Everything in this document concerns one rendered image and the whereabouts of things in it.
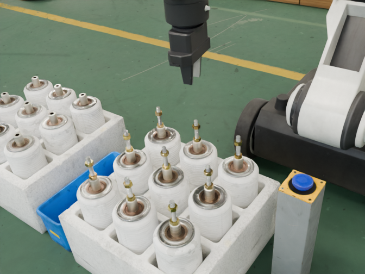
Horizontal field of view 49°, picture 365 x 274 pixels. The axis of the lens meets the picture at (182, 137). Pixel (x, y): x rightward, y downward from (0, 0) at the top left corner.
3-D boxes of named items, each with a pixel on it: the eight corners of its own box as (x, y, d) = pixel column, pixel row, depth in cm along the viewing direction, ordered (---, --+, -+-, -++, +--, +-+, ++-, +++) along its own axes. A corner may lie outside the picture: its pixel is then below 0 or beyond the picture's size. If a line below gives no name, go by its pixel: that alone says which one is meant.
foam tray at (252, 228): (167, 178, 130) (161, 133, 119) (276, 230, 109) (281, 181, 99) (75, 261, 106) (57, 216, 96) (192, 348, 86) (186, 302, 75)
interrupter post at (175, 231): (172, 228, 81) (170, 217, 79) (183, 230, 80) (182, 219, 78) (168, 237, 79) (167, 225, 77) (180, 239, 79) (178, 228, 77)
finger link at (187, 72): (182, 81, 88) (180, 56, 84) (195, 84, 87) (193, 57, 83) (178, 85, 87) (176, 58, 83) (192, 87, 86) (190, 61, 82)
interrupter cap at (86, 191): (117, 178, 95) (116, 176, 94) (106, 201, 89) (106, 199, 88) (87, 176, 96) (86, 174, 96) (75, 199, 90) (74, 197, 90)
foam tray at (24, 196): (59, 127, 159) (46, 88, 148) (132, 159, 139) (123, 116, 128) (-30, 186, 135) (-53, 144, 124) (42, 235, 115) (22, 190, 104)
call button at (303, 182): (296, 177, 81) (297, 169, 80) (315, 185, 79) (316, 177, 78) (288, 189, 79) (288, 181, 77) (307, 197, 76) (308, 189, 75)
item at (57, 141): (71, 155, 132) (56, 110, 121) (91, 165, 127) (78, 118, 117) (48, 172, 126) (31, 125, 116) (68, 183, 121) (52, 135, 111)
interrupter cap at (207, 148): (185, 162, 97) (185, 160, 97) (181, 144, 103) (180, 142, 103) (215, 157, 98) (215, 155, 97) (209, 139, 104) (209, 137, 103)
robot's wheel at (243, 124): (261, 135, 144) (263, 86, 132) (274, 139, 142) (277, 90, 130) (232, 166, 132) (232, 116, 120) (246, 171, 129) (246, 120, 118)
